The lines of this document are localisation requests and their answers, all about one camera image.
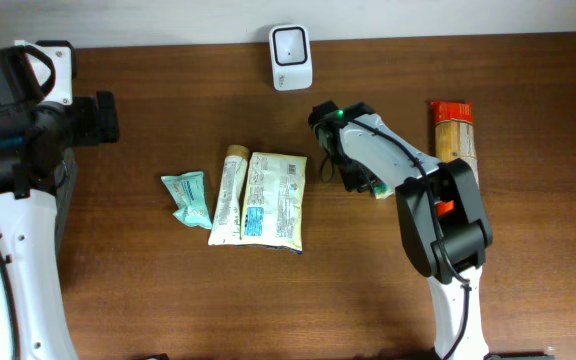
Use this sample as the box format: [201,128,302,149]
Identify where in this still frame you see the teal tissue pack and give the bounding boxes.
[373,184,394,200]

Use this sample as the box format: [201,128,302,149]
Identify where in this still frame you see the yellow snack bag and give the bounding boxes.
[241,152,307,254]

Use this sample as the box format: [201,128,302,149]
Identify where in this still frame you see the spaghetti pack orange ends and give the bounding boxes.
[428,100,480,219]

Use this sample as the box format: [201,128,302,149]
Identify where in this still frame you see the cream tube brown cap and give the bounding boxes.
[208,145,250,246]

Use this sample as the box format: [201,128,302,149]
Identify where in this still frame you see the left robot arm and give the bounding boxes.
[0,40,120,359]

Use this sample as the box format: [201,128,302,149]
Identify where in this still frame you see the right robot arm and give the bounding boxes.
[308,101,493,359]

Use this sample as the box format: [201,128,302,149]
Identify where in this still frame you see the white barcode scanner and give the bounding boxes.
[268,24,313,91]

